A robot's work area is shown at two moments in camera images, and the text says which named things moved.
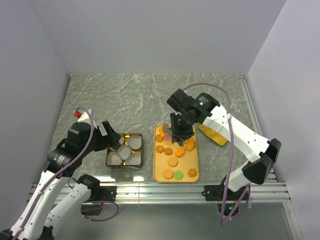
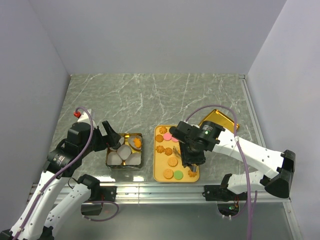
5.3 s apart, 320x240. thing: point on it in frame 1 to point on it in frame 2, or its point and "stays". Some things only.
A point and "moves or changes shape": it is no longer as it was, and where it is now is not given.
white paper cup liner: x=121 y=141 stays
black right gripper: x=176 y=132 to x=199 y=159
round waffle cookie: x=159 y=138 stays
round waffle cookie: x=172 y=161 stays
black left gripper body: x=102 y=142 stays
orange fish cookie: x=190 y=144 moves or changes shape
